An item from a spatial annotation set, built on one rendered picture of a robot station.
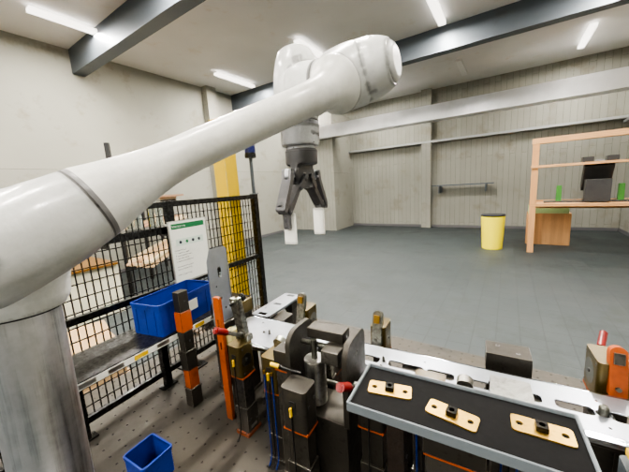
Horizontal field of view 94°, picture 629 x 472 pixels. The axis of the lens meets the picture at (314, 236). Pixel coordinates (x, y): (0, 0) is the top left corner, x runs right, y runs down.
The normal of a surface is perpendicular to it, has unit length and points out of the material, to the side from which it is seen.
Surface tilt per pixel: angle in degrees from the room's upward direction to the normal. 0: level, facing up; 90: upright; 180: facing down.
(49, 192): 49
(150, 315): 90
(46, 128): 90
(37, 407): 88
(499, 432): 0
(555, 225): 90
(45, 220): 78
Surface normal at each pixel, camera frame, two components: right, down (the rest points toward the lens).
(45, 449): 0.69, 0.04
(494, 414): -0.06, -0.98
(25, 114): 0.84, 0.04
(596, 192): -0.59, 0.17
